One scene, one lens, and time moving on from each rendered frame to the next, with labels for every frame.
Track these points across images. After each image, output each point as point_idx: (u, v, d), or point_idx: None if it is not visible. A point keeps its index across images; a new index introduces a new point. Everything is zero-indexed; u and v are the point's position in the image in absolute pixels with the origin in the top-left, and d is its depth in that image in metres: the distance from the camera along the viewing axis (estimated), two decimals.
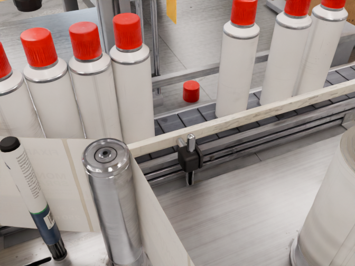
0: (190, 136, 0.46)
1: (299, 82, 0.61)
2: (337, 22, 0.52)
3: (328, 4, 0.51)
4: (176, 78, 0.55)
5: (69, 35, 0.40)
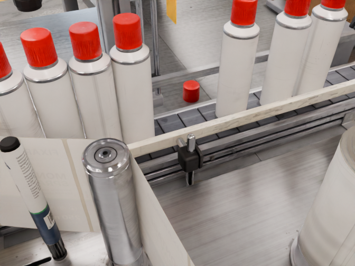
0: (190, 136, 0.46)
1: (299, 82, 0.61)
2: (337, 22, 0.52)
3: (328, 4, 0.51)
4: (176, 78, 0.55)
5: (69, 35, 0.40)
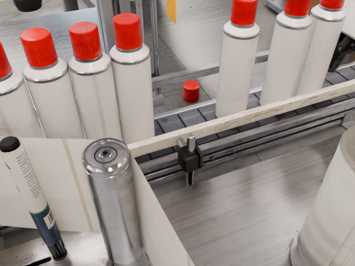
0: (190, 136, 0.46)
1: (298, 83, 0.60)
2: (336, 23, 0.52)
3: (326, 5, 0.51)
4: (176, 78, 0.55)
5: (69, 35, 0.40)
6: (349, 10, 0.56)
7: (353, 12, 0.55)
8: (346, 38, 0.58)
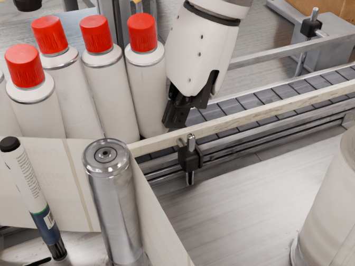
0: (190, 136, 0.46)
1: None
2: (124, 55, 0.45)
3: None
4: None
5: None
6: (177, 59, 0.46)
7: (179, 62, 0.45)
8: None
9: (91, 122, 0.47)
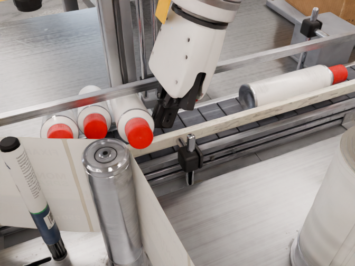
0: (190, 136, 0.46)
1: None
2: (124, 111, 0.48)
3: (141, 119, 0.47)
4: None
5: None
6: (165, 60, 0.46)
7: (167, 64, 0.46)
8: None
9: None
